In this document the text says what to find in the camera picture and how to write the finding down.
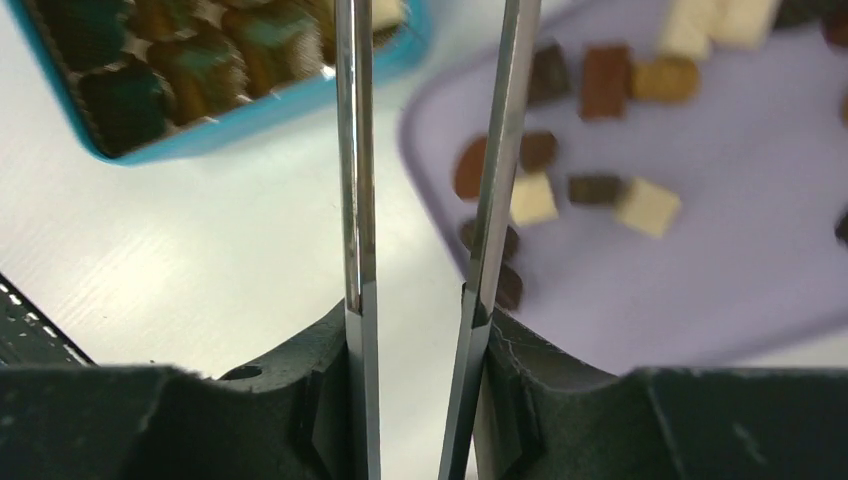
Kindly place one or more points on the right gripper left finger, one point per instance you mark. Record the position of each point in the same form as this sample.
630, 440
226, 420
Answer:
283, 415

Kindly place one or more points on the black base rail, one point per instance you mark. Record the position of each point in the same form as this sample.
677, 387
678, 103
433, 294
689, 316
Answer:
28, 337

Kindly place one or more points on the brown round chocolate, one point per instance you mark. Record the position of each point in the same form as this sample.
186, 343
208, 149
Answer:
469, 169

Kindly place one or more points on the lilac plastic tray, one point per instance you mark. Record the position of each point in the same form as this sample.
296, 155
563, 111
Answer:
758, 157

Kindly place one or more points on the metal tongs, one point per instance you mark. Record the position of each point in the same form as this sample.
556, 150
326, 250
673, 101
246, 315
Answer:
354, 81

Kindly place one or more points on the teal chocolate tin box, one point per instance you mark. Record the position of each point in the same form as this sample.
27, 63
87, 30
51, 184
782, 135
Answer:
141, 81

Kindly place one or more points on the white square chocolate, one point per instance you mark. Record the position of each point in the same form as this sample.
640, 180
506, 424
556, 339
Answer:
647, 208
533, 201

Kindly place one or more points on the dark square chocolate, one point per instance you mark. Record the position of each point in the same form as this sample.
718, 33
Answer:
594, 189

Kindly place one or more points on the dark oval chocolate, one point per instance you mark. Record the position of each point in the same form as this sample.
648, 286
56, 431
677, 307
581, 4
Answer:
509, 289

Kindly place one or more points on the dark ribbed chocolate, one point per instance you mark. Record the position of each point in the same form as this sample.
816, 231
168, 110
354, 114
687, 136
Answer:
511, 243

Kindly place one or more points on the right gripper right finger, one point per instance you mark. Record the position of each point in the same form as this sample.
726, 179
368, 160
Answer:
544, 414

